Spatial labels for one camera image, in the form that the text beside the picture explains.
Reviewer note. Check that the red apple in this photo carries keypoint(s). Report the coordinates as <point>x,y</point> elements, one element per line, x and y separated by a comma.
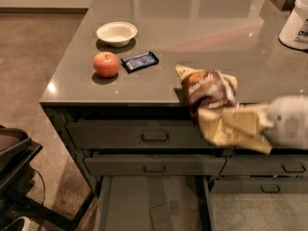
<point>106,64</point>

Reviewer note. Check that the middle right grey drawer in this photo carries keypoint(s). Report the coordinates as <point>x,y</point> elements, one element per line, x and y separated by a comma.
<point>263,165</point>

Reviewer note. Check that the grey drawer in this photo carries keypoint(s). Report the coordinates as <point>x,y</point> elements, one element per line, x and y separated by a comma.
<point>150,164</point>
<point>263,165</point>
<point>276,185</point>
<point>136,134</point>

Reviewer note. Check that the bottom right grey drawer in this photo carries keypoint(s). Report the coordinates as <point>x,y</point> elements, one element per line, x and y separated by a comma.
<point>276,185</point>

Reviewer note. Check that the top left grey drawer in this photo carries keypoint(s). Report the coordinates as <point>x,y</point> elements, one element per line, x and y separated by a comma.
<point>136,134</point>

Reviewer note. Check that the blue snack bar wrapper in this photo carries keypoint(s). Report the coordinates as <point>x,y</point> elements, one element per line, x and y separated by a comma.
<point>139,62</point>

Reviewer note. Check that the white paper bowl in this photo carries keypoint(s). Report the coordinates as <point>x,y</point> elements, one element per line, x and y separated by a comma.
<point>117,34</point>

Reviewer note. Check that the white shoe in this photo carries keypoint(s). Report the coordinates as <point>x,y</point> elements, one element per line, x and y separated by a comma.
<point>19,224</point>

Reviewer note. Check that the white plastic canister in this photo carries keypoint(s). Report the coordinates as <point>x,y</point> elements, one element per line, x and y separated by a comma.
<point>295,31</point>

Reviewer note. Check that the brown chip bag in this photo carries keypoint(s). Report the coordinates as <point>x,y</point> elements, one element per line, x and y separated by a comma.
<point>208,93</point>

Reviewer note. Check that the black cart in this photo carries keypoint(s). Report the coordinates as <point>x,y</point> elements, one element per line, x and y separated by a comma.
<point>17,150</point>

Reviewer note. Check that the open bottom left drawer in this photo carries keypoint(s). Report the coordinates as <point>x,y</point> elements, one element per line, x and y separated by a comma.
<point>154,203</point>

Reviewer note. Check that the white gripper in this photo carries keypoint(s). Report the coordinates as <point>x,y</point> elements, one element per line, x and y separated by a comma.
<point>286,122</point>

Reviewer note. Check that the middle left grey drawer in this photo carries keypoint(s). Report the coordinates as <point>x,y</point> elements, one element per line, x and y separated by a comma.
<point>150,164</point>

